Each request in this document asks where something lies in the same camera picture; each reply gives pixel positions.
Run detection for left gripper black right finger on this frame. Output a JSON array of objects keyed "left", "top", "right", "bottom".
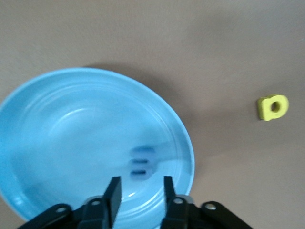
[{"left": 160, "top": 176, "right": 251, "bottom": 229}]

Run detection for blue plate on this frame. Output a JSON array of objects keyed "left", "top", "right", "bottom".
[{"left": 0, "top": 67, "right": 196, "bottom": 229}]

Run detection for blue foam letter m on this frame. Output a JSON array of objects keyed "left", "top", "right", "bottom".
[{"left": 128, "top": 146, "right": 160, "bottom": 182}]

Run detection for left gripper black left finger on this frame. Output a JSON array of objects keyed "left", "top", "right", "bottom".
[{"left": 15, "top": 176, "right": 122, "bottom": 229}]

